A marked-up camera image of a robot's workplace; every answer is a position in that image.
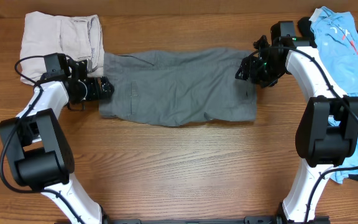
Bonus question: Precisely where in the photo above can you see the grey shorts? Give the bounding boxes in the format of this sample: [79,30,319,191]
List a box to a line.
[99,48,257,126]

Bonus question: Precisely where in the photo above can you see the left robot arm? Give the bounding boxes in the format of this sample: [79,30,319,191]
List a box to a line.
[0,53,114,224]

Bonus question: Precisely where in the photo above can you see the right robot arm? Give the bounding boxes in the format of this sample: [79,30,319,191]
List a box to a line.
[235,21,358,223]

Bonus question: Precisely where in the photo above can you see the folded beige shorts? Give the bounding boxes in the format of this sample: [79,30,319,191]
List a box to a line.
[20,11,104,81]

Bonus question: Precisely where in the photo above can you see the light blue shirt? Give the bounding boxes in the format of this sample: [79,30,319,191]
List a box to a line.
[308,6,358,184]

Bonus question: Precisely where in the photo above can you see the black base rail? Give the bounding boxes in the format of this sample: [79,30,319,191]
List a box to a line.
[102,216,301,224]

